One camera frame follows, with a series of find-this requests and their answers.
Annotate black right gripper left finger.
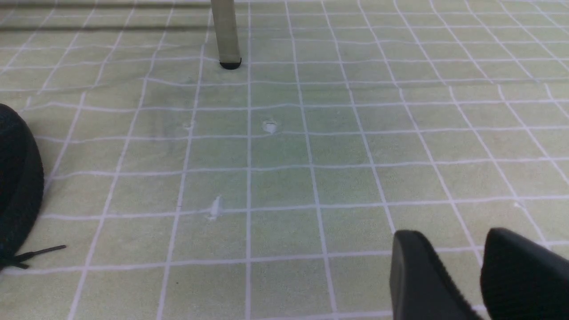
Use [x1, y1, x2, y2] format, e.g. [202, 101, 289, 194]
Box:
[390, 230, 482, 320]

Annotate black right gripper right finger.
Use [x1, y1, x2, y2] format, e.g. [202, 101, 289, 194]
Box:
[480, 228, 569, 320]

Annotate silver metal shoe rack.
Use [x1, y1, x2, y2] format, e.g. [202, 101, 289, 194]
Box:
[211, 0, 242, 70]

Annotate green checkered cloth mat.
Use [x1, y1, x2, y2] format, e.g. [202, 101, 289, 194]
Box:
[1, 0, 569, 320]

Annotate black mesh sneaker right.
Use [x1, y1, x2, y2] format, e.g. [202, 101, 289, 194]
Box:
[0, 104, 66, 270]

